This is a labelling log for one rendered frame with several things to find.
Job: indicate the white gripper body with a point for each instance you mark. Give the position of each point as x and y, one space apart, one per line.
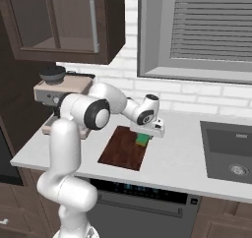
146 129

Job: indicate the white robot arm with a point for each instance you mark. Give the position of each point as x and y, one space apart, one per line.
67 156

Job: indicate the green and yellow sponge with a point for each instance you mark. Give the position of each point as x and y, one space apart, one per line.
142 139

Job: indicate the dark wooden cutting board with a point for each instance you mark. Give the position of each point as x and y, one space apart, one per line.
123 150

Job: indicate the grey sink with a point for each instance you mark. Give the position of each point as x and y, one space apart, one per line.
226 150

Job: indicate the grey dishwasher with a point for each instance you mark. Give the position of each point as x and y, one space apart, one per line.
141 215

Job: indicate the beige espresso coffee machine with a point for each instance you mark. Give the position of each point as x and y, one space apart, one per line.
62 84

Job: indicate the grey window with blinds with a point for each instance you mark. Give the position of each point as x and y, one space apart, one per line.
203 29

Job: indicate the brown base cupboard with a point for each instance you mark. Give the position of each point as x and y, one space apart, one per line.
226 220

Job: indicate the black built-in oven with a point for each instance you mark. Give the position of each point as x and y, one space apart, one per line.
8 160

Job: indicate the glass cupboard door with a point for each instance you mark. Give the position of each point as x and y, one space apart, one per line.
55 19

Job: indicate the brown base cupboard drawers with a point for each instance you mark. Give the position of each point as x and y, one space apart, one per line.
19 212

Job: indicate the dark brown wall cupboard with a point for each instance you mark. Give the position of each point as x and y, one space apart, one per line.
111 22

